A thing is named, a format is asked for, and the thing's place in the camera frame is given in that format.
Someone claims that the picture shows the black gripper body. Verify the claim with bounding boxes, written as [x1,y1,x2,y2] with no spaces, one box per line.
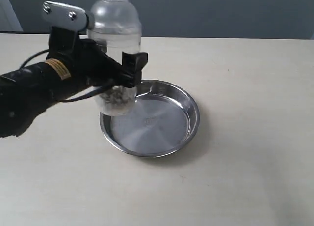
[14,26,130,103]

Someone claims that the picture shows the clear plastic shaker bottle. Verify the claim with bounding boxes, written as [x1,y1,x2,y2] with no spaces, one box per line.
[87,0,142,116]

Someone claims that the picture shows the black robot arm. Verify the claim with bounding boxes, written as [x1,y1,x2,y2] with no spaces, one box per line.
[0,27,148,138]

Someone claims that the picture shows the round stainless steel plate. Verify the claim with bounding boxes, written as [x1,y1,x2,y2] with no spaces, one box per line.
[99,80,200,158]

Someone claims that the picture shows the black cable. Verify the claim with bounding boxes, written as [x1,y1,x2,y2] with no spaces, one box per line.
[21,49,106,103]

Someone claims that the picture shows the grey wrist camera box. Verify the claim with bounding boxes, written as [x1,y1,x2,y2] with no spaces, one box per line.
[42,1,95,34]

